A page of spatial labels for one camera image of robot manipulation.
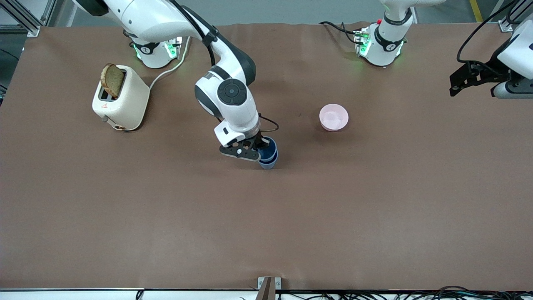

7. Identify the white toaster power cable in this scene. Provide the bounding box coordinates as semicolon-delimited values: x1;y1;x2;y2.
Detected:
149;36;193;90

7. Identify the right base connector box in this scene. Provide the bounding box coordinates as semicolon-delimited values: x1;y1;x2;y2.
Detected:
166;37;184;60

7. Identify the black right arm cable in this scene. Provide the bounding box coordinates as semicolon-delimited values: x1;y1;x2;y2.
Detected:
169;0;280;135

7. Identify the cream white toaster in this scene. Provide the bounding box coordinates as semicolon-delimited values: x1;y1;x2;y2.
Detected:
92;65;150;132

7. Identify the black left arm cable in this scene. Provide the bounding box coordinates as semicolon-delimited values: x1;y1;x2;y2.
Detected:
456;0;513;64

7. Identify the left base connector box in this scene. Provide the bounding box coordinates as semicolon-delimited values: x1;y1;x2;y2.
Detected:
353;26;372;58

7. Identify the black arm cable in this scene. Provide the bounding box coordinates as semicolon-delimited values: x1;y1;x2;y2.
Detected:
456;0;513;64
169;0;280;135

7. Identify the pink bowl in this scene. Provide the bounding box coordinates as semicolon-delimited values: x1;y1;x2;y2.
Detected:
319;103;349;132

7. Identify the metal bracket at table edge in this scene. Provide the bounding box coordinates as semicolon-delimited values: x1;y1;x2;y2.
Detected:
257;276;282;300

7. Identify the brown toast slice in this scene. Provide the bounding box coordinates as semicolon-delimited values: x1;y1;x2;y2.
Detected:
100;63;125;99

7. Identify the black left base cable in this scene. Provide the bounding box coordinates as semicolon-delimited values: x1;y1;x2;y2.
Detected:
319;20;359;44

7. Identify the aluminium frame profile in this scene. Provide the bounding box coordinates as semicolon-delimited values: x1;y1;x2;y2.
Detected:
498;0;533;33
0;0;57;37

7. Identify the base connector box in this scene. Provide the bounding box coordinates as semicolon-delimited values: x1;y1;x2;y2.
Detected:
166;37;184;60
353;26;372;58

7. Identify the brown table cover sheet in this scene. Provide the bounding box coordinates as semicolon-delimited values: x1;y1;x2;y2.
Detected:
0;22;533;291

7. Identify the black cable bundle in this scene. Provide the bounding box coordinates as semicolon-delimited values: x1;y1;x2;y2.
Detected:
275;285;533;300

